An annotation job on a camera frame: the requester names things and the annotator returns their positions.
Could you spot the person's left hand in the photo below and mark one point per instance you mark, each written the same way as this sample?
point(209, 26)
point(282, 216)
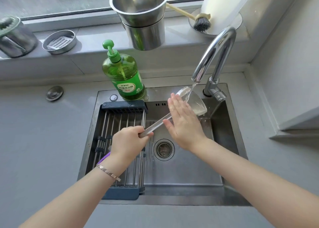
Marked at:
point(125, 144)

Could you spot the person's right hand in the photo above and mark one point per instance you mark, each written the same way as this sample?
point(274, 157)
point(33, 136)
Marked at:
point(185, 129)

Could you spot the person's right little finger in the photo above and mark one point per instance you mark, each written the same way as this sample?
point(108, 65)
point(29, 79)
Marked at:
point(191, 114)

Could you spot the person's right middle finger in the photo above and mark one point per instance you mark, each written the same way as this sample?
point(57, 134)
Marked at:
point(175, 103)

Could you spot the person's left thumb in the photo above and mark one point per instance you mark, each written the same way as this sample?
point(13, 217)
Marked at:
point(146, 135)

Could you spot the person's right thumb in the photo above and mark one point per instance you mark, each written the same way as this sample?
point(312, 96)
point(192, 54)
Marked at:
point(168, 127)

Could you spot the person's left forearm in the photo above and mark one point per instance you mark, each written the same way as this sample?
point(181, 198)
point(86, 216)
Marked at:
point(74, 198)

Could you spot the person's right forearm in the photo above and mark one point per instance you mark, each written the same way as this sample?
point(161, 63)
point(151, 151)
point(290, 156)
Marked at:
point(249, 183)

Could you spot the sink drain strainer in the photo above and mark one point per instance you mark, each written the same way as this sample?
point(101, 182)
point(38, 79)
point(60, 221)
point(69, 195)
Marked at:
point(164, 150)

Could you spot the steel dish drying rack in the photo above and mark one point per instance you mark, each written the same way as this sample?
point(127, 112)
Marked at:
point(124, 108)

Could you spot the purple wristband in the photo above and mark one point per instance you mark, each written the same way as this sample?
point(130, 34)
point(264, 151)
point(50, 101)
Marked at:
point(104, 158)

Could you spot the round sink drain knob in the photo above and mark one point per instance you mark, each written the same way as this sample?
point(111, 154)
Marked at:
point(114, 98)

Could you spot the stainless steel sink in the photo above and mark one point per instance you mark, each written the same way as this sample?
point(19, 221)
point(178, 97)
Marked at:
point(184, 175)

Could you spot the green dish soap bottle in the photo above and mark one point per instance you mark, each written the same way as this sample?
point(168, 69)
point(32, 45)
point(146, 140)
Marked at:
point(124, 78)

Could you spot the chrome faucet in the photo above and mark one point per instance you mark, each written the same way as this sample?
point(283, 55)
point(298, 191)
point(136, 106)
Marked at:
point(219, 51)

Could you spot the narrow steel bucket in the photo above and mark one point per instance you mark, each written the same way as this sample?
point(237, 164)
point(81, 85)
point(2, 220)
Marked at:
point(145, 37)

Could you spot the round steel countertop cap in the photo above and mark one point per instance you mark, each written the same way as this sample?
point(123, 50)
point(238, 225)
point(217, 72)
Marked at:
point(54, 93)

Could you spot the wide steel bucket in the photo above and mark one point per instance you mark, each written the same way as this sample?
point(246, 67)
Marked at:
point(139, 3)

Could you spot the white paper towel roll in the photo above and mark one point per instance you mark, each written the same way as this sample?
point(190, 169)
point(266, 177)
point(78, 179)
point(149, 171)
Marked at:
point(224, 3)

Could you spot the round shallow steel dish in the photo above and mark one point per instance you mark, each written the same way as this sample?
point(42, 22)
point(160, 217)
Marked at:
point(53, 49)

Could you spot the white slotted insert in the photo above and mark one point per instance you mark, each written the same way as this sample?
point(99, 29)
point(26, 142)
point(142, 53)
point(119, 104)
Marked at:
point(59, 42)

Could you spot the steel canister with green lid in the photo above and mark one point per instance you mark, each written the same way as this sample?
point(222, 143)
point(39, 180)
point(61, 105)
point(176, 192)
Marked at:
point(17, 41)

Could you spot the window frame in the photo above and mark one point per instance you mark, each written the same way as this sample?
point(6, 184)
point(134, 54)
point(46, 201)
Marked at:
point(74, 12)

